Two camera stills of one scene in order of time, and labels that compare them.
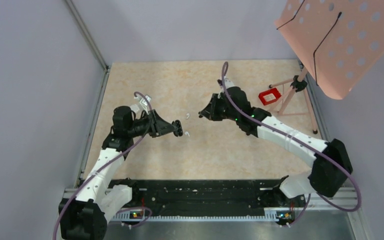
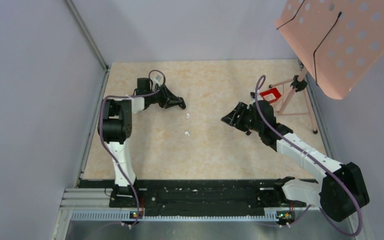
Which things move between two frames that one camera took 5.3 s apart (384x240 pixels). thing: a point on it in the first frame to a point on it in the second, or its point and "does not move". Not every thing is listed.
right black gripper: (210, 111) to (233, 118)
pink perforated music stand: (337, 42) does not move
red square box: (268, 96) does not move
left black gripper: (160, 127) to (168, 99)
